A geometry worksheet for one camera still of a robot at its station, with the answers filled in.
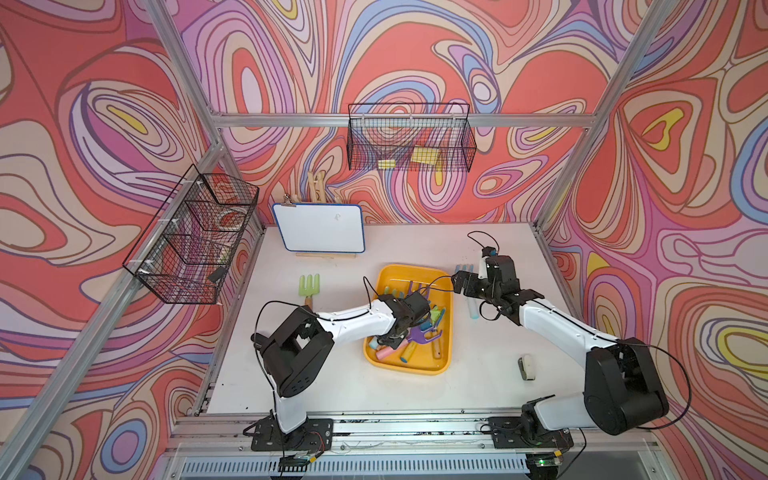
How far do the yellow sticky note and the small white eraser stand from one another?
0.65m

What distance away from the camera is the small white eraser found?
0.82 m

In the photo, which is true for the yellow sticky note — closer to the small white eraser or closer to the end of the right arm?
the end of the right arm

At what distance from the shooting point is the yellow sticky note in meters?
0.90
